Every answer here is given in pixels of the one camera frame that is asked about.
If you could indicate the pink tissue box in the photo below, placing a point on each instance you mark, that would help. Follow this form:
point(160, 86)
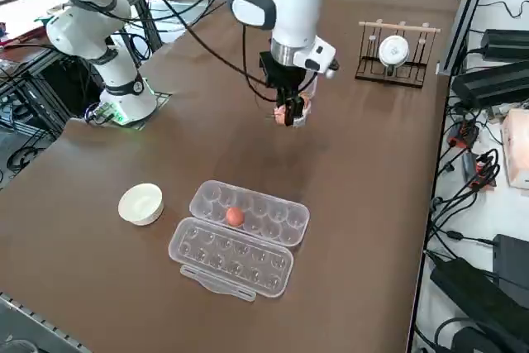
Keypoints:
point(516, 150)

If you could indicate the long black power brick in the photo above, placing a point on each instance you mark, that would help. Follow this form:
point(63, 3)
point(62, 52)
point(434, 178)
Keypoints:
point(475, 291)

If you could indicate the black power adapter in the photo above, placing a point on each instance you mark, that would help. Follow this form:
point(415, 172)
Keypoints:
point(506, 44)

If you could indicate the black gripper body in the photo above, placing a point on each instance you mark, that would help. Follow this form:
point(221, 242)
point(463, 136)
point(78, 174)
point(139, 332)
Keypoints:
point(285, 78)

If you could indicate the white round cup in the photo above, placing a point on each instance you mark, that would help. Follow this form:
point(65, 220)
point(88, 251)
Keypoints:
point(140, 204)

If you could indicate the white mug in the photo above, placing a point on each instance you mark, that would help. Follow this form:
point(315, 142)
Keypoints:
point(392, 51)

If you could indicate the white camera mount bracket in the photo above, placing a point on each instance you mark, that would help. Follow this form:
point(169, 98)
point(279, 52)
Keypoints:
point(438, 68)

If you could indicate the black box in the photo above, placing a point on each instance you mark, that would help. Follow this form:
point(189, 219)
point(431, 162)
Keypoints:
point(512, 262)

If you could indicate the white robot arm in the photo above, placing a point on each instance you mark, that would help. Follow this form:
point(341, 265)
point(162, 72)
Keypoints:
point(297, 6)

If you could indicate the black orange plug cluster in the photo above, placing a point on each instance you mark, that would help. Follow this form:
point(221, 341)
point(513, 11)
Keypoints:
point(483, 171)

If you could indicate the transparent twelve-slot egg tray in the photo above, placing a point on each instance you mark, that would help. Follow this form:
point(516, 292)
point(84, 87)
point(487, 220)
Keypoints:
point(231, 262)

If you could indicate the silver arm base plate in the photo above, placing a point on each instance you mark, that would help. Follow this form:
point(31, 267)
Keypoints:
point(163, 98)

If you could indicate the aluminium profile post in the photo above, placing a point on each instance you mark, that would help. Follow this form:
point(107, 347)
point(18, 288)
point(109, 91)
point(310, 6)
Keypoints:
point(463, 18)

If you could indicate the black and red power strip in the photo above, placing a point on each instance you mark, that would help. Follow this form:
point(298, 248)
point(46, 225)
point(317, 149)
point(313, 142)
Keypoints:
point(463, 136)

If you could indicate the black metal shelf frame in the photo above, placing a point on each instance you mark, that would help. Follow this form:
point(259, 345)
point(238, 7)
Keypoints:
point(53, 84)

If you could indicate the wooden rod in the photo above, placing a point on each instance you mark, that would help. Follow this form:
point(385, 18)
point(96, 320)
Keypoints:
point(413, 28)

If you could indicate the transparent four-slot egg tray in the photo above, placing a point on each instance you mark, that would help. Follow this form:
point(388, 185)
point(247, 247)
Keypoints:
point(312, 88)

